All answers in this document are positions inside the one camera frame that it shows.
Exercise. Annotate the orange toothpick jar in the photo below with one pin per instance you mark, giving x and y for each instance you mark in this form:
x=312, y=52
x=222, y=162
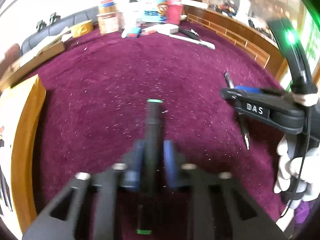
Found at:
x=107, y=16

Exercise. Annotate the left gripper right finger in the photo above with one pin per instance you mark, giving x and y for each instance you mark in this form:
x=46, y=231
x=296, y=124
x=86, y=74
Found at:
x=219, y=207

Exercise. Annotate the black gel pen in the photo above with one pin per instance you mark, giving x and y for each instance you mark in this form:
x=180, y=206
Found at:
x=241, y=118

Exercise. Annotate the black pen red tip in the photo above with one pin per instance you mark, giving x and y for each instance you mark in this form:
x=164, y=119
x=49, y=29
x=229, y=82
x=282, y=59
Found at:
x=188, y=34

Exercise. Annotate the maroon velvet tablecloth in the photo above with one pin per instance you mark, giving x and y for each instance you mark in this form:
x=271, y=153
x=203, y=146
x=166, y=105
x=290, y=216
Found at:
x=95, y=111

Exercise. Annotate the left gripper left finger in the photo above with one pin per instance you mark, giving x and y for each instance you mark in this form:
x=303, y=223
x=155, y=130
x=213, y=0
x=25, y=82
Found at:
x=60, y=218

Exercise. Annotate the white plastic tub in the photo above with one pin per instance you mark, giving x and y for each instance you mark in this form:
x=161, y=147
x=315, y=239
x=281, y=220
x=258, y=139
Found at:
x=131, y=13

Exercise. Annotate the white utility knife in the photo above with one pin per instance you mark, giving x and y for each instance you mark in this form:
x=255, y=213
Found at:
x=202, y=43

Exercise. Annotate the black leather sofa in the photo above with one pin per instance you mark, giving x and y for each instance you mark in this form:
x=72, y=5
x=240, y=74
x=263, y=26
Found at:
x=56, y=28

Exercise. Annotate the wooden sideboard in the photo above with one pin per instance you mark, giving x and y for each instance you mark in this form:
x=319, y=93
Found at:
x=258, y=47

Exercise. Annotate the yellow taped white tray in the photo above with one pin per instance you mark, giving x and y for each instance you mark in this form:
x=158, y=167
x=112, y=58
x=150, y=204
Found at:
x=20, y=112

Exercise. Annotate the white gloved right hand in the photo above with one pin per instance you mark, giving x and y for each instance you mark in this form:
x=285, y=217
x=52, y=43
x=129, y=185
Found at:
x=298, y=150

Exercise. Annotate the maroon armchair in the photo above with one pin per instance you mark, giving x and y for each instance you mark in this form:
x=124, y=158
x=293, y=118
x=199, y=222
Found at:
x=9, y=57

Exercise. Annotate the white power adapter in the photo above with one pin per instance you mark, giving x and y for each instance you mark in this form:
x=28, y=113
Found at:
x=167, y=29

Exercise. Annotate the brown cardboard box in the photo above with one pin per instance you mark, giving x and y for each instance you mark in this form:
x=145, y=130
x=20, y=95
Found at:
x=48, y=48

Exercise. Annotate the black marker green cap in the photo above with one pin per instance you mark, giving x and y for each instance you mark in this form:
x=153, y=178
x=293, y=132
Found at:
x=152, y=149

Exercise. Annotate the gold foil packet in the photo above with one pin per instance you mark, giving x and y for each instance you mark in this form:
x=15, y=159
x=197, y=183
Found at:
x=82, y=28

